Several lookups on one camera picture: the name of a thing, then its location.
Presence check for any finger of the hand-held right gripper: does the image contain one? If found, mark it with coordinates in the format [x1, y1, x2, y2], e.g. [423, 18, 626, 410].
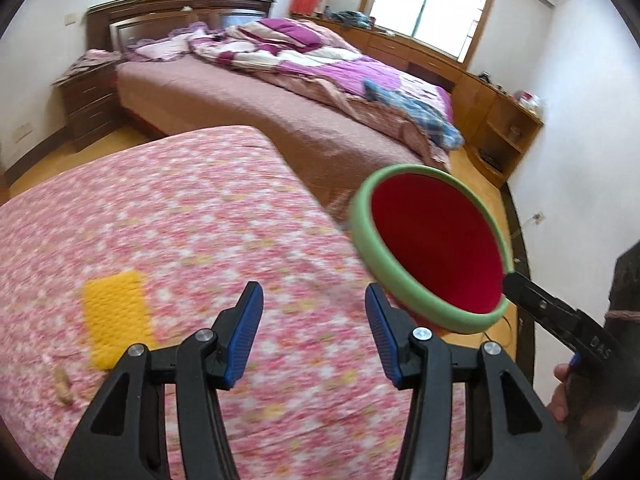
[501, 271, 585, 335]

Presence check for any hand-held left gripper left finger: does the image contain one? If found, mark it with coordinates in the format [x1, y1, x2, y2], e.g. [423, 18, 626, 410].
[54, 281, 265, 480]

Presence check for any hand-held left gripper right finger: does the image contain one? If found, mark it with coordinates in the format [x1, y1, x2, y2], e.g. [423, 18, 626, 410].
[364, 282, 584, 480]

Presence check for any red bin with green rim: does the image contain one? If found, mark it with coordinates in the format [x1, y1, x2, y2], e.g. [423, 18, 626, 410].
[348, 164, 512, 335]

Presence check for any yellow foam sheet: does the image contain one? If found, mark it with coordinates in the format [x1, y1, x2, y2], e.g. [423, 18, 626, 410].
[82, 269, 154, 372]

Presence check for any person's right hand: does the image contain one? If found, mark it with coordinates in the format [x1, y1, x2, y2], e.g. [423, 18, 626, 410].
[549, 363, 574, 424]

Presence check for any pink floral tablecloth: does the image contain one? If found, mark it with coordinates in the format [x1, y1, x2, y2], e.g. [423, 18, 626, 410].
[0, 125, 467, 480]

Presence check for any peanut shell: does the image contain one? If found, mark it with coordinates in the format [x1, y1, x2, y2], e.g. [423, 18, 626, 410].
[53, 365, 75, 406]

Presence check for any clear storage jar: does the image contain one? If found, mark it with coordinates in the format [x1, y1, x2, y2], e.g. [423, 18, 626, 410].
[516, 90, 544, 112]

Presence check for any wooden window cabinet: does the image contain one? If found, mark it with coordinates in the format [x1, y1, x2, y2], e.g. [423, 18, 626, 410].
[315, 14, 546, 189]

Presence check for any blue plaid clothing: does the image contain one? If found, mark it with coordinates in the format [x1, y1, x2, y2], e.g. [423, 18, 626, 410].
[362, 78, 464, 151]

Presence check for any bed with pink cover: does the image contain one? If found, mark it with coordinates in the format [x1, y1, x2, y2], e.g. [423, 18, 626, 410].
[115, 16, 464, 212]

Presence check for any dark wooden nightstand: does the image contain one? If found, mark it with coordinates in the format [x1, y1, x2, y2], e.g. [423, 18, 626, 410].
[52, 60, 124, 154]

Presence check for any purple patchwork quilt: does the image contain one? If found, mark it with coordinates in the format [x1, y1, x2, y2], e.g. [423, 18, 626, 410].
[187, 17, 464, 162]

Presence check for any purple frilled pillow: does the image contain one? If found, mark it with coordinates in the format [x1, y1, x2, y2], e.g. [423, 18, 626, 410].
[124, 22, 212, 64]

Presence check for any pink cloth pile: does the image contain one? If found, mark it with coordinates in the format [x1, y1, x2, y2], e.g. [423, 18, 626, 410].
[52, 48, 124, 86]

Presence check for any window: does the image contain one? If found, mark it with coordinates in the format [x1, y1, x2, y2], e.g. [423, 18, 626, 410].
[366, 0, 501, 64]

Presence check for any blue crumpled cloth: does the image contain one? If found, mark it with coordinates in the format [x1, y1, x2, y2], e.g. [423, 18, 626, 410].
[332, 8, 377, 29]

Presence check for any dark wooden headboard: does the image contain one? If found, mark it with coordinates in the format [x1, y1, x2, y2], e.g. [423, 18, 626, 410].
[85, 0, 276, 54]

